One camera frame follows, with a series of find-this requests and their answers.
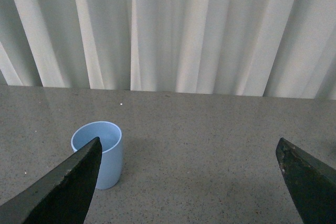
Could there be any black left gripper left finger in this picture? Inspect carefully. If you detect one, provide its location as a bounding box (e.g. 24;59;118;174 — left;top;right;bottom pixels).
1;137;102;223

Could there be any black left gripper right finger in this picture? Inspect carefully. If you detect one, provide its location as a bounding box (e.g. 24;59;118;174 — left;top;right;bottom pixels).
276;138;335;223

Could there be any blue plastic cup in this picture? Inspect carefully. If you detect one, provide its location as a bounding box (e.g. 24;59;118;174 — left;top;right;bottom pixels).
71;121;123;190

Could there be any white pleated curtain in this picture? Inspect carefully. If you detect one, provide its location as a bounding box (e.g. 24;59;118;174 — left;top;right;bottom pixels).
1;0;335;99

